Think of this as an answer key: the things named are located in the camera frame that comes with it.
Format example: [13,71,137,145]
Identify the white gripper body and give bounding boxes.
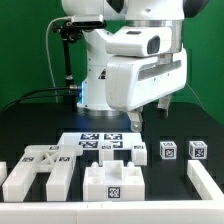
[105,49,187,112]

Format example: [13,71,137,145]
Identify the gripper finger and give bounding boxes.
[127,108,143,132]
[157,94,172,120]

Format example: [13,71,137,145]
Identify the white chair seat block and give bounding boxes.
[83,160,145,202]

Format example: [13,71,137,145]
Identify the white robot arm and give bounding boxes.
[62,0,209,132]

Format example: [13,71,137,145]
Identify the white marker cube left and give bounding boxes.
[160,141,177,160]

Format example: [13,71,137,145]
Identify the white marker cube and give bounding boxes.
[189,141,207,159]
[160,141,177,160]

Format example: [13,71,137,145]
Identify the white marker cube right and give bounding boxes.
[189,141,207,159]

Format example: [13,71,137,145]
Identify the white small block left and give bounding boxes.
[0,162,7,186]

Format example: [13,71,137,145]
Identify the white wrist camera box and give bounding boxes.
[105,26,172,57]

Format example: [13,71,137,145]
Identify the white marker base plate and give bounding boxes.
[58,132,142,150]

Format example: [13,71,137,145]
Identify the black cables at base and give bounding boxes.
[0,85,82,113]

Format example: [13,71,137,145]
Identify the black camera on stand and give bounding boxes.
[49,14,110,113]

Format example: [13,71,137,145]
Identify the white chair back frame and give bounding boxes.
[2,145,83,202]

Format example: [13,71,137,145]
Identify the white camera cable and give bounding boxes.
[45,15,73,103]

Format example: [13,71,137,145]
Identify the white border wall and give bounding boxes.
[0,160,224,224]

